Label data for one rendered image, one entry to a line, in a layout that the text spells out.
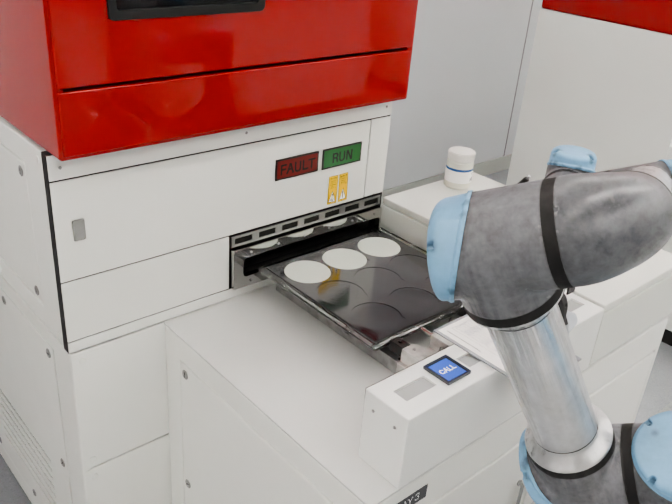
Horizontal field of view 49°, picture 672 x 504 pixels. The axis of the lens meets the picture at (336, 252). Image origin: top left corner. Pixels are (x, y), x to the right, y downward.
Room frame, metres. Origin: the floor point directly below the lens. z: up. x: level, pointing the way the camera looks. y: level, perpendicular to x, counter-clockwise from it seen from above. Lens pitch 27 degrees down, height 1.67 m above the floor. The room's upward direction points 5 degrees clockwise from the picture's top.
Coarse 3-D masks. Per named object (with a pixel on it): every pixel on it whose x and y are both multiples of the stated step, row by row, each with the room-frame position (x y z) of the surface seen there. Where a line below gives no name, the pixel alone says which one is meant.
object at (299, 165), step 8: (288, 160) 1.48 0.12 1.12; (296, 160) 1.49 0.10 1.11; (304, 160) 1.51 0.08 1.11; (312, 160) 1.52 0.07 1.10; (280, 168) 1.46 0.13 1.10; (288, 168) 1.48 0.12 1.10; (296, 168) 1.49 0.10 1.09; (304, 168) 1.51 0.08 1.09; (312, 168) 1.53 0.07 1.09; (280, 176) 1.46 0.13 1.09; (288, 176) 1.48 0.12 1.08
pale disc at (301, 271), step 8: (296, 264) 1.42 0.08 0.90; (304, 264) 1.42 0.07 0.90; (312, 264) 1.42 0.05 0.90; (320, 264) 1.43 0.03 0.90; (288, 272) 1.38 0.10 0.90; (296, 272) 1.38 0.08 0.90; (304, 272) 1.39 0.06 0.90; (312, 272) 1.39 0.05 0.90; (320, 272) 1.39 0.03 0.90; (328, 272) 1.39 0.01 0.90; (296, 280) 1.35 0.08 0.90; (304, 280) 1.35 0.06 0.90; (312, 280) 1.35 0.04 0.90; (320, 280) 1.36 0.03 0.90
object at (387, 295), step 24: (360, 240) 1.56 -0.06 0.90; (288, 264) 1.42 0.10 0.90; (384, 264) 1.45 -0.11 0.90; (408, 264) 1.46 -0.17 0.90; (312, 288) 1.32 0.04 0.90; (336, 288) 1.33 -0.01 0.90; (360, 288) 1.34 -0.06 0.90; (384, 288) 1.35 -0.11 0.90; (408, 288) 1.35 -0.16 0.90; (432, 288) 1.36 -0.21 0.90; (336, 312) 1.23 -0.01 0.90; (360, 312) 1.24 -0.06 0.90; (384, 312) 1.25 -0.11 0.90; (408, 312) 1.26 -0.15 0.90; (432, 312) 1.26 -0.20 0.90; (384, 336) 1.16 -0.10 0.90
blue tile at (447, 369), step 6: (444, 360) 1.01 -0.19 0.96; (432, 366) 0.99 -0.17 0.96; (438, 366) 0.99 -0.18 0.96; (444, 366) 0.99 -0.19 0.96; (450, 366) 0.99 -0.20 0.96; (456, 366) 0.99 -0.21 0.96; (438, 372) 0.97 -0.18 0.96; (444, 372) 0.98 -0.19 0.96; (450, 372) 0.98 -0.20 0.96; (456, 372) 0.98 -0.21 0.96; (462, 372) 0.98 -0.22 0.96; (450, 378) 0.96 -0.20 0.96
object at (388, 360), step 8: (280, 288) 1.42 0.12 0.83; (288, 296) 1.40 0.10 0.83; (296, 304) 1.38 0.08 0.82; (304, 304) 1.36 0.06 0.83; (312, 312) 1.34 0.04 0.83; (320, 320) 1.32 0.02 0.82; (328, 320) 1.30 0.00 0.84; (336, 328) 1.28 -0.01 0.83; (344, 336) 1.26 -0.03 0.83; (352, 336) 1.25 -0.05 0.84; (360, 344) 1.23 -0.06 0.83; (368, 352) 1.21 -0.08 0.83; (376, 352) 1.20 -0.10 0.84; (384, 352) 1.18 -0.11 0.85; (392, 352) 1.18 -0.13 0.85; (376, 360) 1.19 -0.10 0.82; (384, 360) 1.18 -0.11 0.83; (392, 360) 1.16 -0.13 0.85; (392, 368) 1.16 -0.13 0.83
